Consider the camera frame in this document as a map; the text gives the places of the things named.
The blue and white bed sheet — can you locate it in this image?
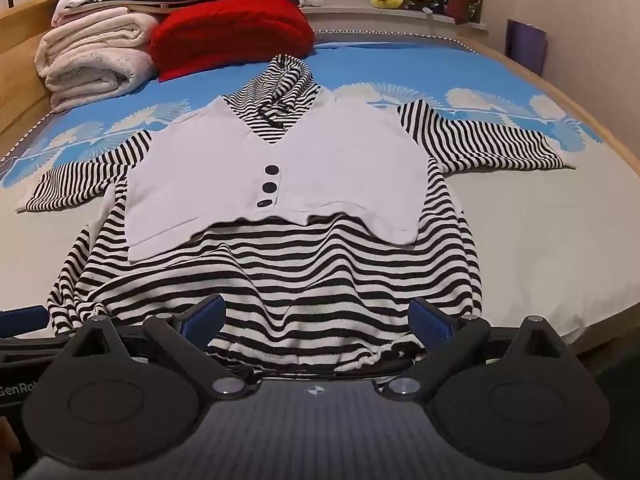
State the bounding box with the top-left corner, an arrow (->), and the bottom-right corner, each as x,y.
0,29 -> 640,341

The white folded blanket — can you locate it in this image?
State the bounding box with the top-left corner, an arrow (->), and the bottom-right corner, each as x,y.
36,6 -> 162,113

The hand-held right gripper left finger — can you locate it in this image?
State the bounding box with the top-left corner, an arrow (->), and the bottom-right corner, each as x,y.
60,294 -> 261,402

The striped shirt with white vest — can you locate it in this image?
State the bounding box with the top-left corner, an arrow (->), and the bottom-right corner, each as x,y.
15,54 -> 578,380

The white windowsill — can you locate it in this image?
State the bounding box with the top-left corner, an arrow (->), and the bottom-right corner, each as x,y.
299,4 -> 489,37

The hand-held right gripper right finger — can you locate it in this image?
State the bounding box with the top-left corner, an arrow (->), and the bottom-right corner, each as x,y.
382,297 -> 581,402

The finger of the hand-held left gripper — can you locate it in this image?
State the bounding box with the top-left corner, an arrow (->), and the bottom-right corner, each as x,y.
0,305 -> 52,341

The red folded blanket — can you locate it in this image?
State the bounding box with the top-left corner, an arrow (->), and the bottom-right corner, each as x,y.
149,0 -> 316,82

